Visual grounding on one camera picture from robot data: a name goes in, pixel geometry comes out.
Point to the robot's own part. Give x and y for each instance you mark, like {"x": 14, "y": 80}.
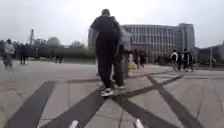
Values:
{"x": 139, "y": 124}
{"x": 73, "y": 124}

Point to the person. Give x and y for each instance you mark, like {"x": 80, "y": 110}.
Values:
{"x": 142, "y": 58}
{"x": 22, "y": 53}
{"x": 106, "y": 40}
{"x": 9, "y": 50}
{"x": 125, "y": 41}
{"x": 136, "y": 58}

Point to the dark building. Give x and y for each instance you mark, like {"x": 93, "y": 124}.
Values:
{"x": 216, "y": 53}

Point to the row of trees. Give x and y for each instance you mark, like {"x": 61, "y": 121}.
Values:
{"x": 53, "y": 43}

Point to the lattice tower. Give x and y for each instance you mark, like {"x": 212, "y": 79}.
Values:
{"x": 32, "y": 36}

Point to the group of people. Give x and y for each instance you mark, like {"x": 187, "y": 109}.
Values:
{"x": 181, "y": 58}

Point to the grey paved ground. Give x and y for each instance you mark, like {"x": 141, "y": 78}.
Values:
{"x": 66, "y": 90}

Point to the wide curved pale building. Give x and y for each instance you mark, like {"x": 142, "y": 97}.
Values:
{"x": 156, "y": 38}

